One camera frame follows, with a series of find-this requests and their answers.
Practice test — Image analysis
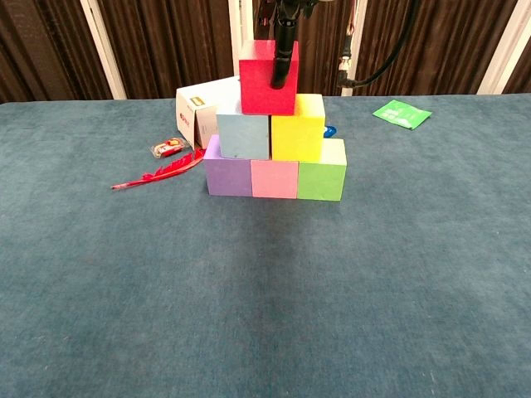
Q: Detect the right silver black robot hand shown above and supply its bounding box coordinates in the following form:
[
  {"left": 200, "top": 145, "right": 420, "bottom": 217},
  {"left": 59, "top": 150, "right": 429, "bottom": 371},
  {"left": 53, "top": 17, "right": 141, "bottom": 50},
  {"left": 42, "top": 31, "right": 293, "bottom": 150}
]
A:
[{"left": 270, "top": 0, "right": 320, "bottom": 90}]

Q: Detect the red foam cube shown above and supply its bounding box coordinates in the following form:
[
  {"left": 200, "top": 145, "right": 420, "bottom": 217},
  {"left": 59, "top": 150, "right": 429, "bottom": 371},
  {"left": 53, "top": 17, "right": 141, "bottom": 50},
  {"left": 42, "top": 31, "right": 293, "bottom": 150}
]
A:
[{"left": 238, "top": 39, "right": 300, "bottom": 117}]

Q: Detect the yellow foam cube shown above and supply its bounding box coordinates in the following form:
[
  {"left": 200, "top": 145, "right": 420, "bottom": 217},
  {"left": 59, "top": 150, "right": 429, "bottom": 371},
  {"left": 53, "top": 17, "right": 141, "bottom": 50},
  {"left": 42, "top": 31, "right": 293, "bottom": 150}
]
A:
[{"left": 270, "top": 93, "right": 326, "bottom": 163}]

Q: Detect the light blue foam cube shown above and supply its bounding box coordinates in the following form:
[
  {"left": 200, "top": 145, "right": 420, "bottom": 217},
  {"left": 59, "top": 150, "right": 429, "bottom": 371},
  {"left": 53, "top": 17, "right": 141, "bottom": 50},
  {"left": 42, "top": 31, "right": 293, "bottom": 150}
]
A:
[{"left": 215, "top": 100, "right": 273, "bottom": 161}]

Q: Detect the green foam cube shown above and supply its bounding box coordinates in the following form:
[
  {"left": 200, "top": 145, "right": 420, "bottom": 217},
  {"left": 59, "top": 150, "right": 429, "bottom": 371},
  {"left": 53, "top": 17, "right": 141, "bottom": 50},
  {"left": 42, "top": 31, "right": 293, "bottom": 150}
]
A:
[{"left": 296, "top": 138, "right": 348, "bottom": 202}]

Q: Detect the purple foam cube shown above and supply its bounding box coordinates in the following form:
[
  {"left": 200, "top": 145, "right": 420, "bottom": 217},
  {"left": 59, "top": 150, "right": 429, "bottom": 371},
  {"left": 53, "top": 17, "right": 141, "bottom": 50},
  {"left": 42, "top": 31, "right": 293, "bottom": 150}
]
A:
[{"left": 202, "top": 133, "right": 255, "bottom": 197}]

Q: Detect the dark brown curtain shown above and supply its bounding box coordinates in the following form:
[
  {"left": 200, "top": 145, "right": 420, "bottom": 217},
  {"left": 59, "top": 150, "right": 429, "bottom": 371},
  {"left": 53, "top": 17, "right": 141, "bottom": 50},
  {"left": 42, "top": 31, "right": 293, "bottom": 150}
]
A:
[{"left": 0, "top": 0, "right": 531, "bottom": 104}]

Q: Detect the white cardboard carton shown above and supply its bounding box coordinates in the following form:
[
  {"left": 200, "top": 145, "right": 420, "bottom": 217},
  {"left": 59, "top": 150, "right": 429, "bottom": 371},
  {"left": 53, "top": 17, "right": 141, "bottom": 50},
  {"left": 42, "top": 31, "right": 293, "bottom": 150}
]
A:
[{"left": 175, "top": 75, "right": 244, "bottom": 151}]

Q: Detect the pink foam cube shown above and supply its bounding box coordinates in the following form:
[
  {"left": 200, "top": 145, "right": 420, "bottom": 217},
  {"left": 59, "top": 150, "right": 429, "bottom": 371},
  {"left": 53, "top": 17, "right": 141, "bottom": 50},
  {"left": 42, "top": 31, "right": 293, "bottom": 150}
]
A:
[{"left": 250, "top": 158, "right": 300, "bottom": 200}]

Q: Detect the green sachet packet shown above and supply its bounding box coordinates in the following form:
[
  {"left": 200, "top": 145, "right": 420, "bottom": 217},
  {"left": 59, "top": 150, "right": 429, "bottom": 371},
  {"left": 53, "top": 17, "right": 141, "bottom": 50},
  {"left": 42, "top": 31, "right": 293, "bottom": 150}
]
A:
[{"left": 372, "top": 99, "right": 433, "bottom": 131}]

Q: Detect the small red candy packet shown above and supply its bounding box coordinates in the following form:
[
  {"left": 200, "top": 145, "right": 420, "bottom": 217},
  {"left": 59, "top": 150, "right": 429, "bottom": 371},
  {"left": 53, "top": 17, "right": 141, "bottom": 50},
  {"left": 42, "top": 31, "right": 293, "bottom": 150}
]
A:
[{"left": 150, "top": 137, "right": 186, "bottom": 159}]

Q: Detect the red feather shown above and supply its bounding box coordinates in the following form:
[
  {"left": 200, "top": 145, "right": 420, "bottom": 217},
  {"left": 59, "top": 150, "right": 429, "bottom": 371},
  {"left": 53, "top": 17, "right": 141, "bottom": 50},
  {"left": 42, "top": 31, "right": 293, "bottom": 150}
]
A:
[{"left": 110, "top": 148, "right": 207, "bottom": 192}]

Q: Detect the teal table cloth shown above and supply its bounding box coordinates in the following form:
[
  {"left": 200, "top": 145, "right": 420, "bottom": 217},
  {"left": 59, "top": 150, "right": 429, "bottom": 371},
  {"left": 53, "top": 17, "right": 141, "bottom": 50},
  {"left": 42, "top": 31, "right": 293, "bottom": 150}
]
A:
[{"left": 0, "top": 93, "right": 531, "bottom": 398}]

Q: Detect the white frame pole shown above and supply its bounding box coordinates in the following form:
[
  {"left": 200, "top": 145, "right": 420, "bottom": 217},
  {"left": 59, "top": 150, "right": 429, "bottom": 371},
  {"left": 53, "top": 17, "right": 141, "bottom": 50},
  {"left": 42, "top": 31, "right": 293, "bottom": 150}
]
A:
[
  {"left": 341, "top": 0, "right": 368, "bottom": 97},
  {"left": 80, "top": 0, "right": 128, "bottom": 100},
  {"left": 476, "top": 0, "right": 531, "bottom": 95},
  {"left": 227, "top": 0, "right": 256, "bottom": 78}
]

